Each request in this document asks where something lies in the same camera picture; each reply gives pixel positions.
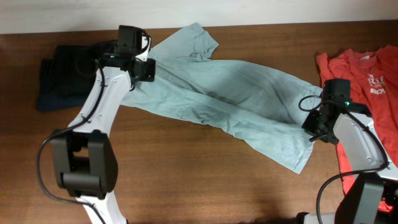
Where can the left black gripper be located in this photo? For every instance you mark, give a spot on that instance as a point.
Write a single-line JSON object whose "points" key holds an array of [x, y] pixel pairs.
{"points": [[149, 74]]}

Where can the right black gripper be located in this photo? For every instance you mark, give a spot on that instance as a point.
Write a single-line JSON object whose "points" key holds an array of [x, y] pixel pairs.
{"points": [[308, 126]]}

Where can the light blue t-shirt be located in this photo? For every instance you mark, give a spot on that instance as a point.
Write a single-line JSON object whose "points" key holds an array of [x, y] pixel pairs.
{"points": [[260, 105]]}

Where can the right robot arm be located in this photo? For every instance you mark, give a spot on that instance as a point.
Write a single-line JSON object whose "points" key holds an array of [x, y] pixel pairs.
{"points": [[338, 120]]}

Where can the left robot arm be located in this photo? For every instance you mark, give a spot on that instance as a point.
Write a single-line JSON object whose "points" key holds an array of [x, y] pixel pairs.
{"points": [[83, 158]]}

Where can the red t-shirt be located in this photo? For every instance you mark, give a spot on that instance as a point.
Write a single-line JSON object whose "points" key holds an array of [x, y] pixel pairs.
{"points": [[373, 77]]}

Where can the folded dark navy garment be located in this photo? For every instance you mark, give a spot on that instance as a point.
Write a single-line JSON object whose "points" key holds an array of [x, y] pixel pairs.
{"points": [[67, 79]]}

